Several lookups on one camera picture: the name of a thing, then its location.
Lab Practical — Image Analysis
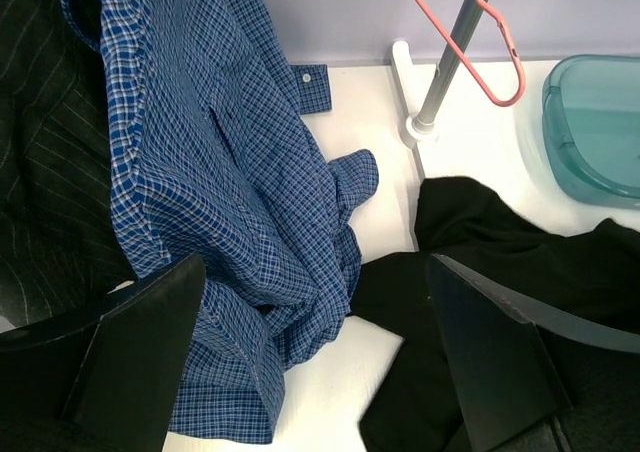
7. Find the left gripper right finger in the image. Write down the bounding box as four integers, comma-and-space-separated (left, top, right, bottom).
427, 255, 639, 451

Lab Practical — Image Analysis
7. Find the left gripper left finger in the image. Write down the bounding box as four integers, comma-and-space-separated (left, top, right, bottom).
1, 254, 206, 451

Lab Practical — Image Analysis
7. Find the plain black shirt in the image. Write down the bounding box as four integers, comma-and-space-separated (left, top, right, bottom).
351, 177, 639, 451

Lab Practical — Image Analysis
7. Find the blue checked shirt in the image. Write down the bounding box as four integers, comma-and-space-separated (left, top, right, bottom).
54, 0, 380, 446

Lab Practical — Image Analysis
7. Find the pink hanger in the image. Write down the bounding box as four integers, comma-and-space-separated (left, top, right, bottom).
393, 0, 527, 108

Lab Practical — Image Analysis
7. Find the black pinstriped shirt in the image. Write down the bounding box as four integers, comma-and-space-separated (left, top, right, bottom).
1, 0, 135, 327

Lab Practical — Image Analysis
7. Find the silver clothes rack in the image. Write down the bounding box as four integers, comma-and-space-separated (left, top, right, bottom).
389, 0, 501, 253

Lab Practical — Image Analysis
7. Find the teal plastic tub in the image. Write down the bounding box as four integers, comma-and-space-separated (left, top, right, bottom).
542, 54, 639, 210

